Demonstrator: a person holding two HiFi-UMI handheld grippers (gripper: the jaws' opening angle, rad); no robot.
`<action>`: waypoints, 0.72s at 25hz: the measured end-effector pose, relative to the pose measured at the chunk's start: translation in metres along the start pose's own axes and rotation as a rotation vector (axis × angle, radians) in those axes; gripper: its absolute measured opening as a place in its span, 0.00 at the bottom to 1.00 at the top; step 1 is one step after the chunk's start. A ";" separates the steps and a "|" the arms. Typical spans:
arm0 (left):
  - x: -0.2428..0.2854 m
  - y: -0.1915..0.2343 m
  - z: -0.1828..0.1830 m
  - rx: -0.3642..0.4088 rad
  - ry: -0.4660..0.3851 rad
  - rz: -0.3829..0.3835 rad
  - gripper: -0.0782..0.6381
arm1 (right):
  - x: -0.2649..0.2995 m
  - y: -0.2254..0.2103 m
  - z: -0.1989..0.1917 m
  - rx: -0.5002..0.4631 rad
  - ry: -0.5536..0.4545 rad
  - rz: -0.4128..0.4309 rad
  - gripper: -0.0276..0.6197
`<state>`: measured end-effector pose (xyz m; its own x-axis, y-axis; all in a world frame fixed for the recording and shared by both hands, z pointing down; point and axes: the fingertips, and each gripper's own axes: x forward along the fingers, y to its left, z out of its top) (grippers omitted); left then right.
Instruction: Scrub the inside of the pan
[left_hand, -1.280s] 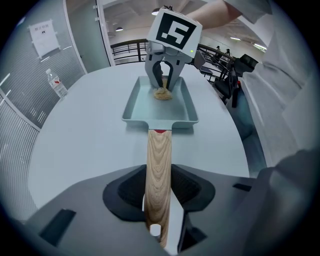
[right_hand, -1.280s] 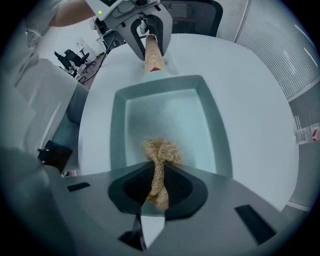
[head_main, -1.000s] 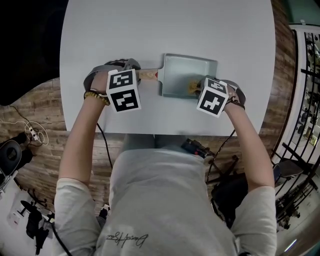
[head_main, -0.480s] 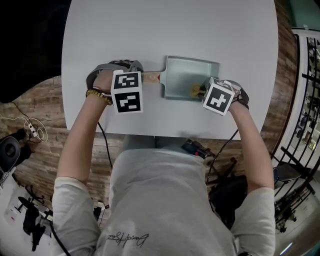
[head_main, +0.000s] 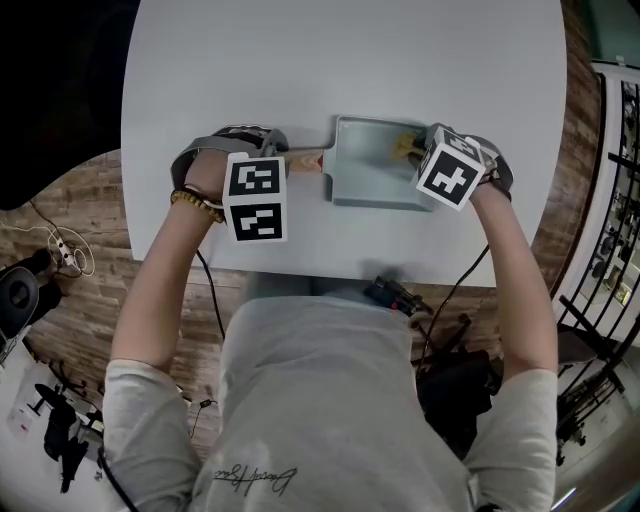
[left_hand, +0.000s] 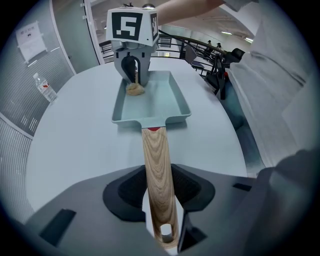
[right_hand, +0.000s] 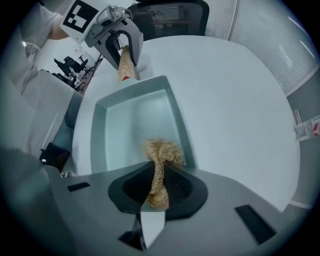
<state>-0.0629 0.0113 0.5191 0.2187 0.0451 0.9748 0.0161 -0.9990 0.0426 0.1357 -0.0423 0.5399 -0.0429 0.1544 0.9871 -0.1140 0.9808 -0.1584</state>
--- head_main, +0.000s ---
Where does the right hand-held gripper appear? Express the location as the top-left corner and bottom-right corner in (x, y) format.
(407, 124), (515, 213)

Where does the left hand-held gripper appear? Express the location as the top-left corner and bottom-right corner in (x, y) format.
(169, 124), (291, 245)

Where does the yellow sponge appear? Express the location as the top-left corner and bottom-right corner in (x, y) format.
(392, 130), (419, 159)

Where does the grey square pan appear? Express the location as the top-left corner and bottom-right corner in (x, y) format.
(287, 114), (436, 214)

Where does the person's left forearm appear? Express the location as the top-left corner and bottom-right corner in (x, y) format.
(109, 202), (226, 371)

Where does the person's right forearm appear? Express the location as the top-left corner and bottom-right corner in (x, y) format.
(469, 187), (559, 381)

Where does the person's left hand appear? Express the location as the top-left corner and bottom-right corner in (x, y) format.
(183, 149), (231, 204)

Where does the black waist battery pack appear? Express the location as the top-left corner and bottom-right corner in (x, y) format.
(363, 275), (426, 316)

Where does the black metal display rack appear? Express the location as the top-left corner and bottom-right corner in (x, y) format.
(549, 69), (640, 466)

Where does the black office chair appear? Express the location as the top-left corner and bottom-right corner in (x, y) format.
(0, 0), (139, 211)

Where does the black swivel chair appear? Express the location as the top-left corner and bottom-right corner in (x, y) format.
(417, 349), (504, 459)

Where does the blue folding chair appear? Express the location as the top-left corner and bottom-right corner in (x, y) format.
(555, 324), (601, 369)

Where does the person's grey t-shirt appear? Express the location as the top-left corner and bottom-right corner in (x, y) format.
(102, 297), (559, 512)

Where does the black round speaker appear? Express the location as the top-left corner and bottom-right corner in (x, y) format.
(0, 264), (44, 331)

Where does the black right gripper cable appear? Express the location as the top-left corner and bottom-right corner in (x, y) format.
(417, 243), (491, 371)

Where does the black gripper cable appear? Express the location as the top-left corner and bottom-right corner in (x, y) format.
(417, 243), (491, 371)
(195, 248), (226, 342)

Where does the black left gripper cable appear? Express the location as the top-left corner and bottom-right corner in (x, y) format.
(195, 248), (226, 342)

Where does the white power strip with cable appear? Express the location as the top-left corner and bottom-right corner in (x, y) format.
(0, 222), (95, 276)

